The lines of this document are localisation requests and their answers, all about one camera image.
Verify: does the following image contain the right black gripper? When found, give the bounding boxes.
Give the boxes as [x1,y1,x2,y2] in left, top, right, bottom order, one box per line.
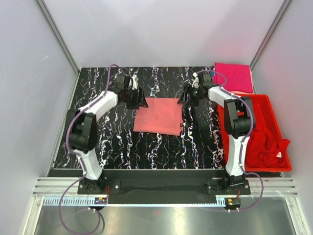
[177,84,204,108]

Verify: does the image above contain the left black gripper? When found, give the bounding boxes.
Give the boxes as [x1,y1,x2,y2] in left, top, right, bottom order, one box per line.
[124,87,148,110]

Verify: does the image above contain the salmon pink t shirt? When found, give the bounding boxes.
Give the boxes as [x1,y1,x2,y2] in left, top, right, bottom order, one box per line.
[134,97,183,136]

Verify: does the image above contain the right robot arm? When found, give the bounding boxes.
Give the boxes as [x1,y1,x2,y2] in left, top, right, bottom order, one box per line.
[178,70,256,194]

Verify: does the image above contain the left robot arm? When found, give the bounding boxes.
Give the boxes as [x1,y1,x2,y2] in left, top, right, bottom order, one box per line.
[65,74,148,194]

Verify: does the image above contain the black marble pattern mat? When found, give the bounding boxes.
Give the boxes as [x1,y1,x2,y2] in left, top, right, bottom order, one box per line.
[50,66,227,170]

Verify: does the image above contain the magenta folded t shirt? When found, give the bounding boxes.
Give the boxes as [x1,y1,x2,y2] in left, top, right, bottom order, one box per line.
[213,62,254,94]

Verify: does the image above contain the red plastic bin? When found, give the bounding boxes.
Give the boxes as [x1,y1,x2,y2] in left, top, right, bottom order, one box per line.
[216,94,293,174]

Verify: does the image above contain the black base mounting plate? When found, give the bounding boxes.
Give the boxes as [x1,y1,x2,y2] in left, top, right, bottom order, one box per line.
[78,169,251,205]

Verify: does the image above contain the red t shirt in bin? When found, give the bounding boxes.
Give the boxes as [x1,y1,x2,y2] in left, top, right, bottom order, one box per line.
[245,123,291,169]

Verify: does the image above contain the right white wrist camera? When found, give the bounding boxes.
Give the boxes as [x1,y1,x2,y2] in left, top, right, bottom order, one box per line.
[192,72,200,89]

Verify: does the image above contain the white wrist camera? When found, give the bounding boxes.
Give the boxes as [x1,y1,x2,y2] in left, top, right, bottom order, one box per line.
[129,75,138,90]
[192,72,200,89]

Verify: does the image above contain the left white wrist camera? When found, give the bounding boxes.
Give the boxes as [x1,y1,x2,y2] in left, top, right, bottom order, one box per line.
[129,75,138,90]

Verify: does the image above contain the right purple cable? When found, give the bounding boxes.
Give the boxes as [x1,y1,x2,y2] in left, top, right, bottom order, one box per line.
[195,70,265,212]

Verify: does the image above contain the purple cable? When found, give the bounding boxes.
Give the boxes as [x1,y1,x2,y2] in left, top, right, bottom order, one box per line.
[60,64,127,233]
[195,70,265,212]

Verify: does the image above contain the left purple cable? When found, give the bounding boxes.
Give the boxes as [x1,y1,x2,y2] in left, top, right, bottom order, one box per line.
[60,64,127,233]

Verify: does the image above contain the right aluminium corner post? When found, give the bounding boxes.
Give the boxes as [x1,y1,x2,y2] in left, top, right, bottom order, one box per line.
[249,0,293,70]

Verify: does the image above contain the aluminium corner post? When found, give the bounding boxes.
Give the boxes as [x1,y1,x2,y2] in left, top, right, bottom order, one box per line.
[34,0,80,76]
[249,0,293,70]

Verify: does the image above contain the white cable duct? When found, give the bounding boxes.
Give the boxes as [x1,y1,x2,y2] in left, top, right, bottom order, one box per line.
[43,196,225,208]

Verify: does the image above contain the left aluminium corner post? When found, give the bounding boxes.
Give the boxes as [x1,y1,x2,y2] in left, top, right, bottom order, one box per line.
[34,0,80,76]

